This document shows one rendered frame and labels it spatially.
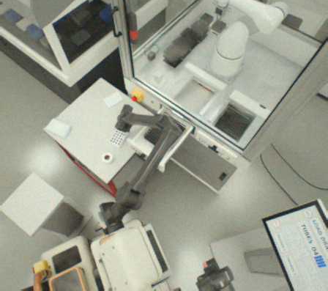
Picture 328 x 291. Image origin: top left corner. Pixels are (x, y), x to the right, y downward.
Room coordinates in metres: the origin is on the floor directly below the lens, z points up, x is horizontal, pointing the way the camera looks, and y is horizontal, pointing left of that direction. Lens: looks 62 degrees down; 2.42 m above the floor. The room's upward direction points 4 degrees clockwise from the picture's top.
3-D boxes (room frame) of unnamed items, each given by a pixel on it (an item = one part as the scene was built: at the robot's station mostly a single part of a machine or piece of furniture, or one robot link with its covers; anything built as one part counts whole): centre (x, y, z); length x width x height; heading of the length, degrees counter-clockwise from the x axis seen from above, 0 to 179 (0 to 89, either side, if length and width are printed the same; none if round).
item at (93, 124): (0.84, 0.45, 0.38); 0.62 x 0.58 x 0.76; 56
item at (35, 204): (0.27, 0.80, 0.38); 0.30 x 0.30 x 0.76; 59
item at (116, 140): (0.74, 0.32, 0.78); 0.12 x 0.08 x 0.04; 158
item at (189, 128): (0.76, 0.00, 0.86); 0.40 x 0.26 x 0.06; 146
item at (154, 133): (0.76, 0.01, 0.87); 0.22 x 0.18 x 0.06; 146
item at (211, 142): (0.68, -0.32, 0.87); 0.29 x 0.02 x 0.11; 56
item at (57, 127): (0.78, 0.75, 0.78); 0.15 x 0.10 x 0.04; 70
